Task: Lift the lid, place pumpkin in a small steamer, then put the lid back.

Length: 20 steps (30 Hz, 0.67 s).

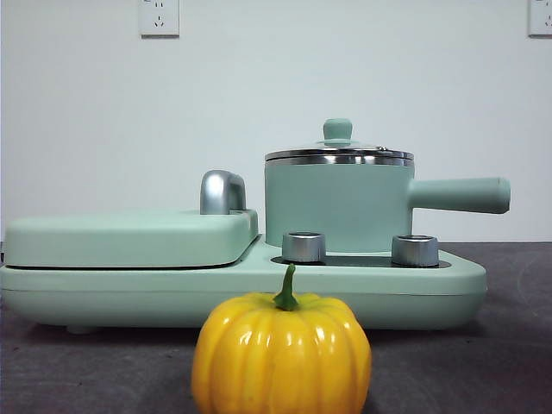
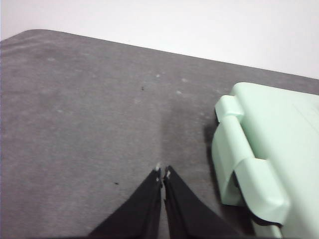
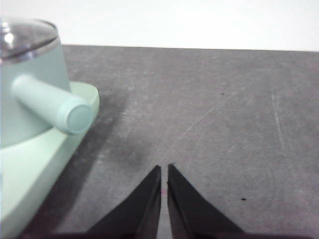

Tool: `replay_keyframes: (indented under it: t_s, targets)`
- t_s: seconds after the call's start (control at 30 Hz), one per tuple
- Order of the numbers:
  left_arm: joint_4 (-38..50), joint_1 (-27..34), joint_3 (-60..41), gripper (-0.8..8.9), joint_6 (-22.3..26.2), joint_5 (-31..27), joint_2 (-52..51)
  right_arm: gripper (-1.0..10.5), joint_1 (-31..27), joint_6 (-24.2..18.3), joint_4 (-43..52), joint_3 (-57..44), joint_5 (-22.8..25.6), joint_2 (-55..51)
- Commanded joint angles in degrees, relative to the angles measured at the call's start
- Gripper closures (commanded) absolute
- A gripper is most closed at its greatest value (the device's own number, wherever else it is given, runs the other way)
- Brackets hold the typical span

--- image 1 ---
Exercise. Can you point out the glass lid with green knob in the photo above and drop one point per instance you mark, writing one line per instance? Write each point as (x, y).
(337, 128)

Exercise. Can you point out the yellow pumpkin with green stem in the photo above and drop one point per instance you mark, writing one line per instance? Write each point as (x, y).
(280, 358)

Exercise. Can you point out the silver control knob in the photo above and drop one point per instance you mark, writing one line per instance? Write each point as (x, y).
(415, 250)
(303, 248)

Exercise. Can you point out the green hinged grill cover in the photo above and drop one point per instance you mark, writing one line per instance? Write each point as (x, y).
(108, 241)

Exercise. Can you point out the green breakfast maker base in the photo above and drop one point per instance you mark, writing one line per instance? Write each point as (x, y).
(129, 297)

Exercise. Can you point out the white wall socket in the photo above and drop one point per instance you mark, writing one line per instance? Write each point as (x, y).
(159, 19)
(541, 17)

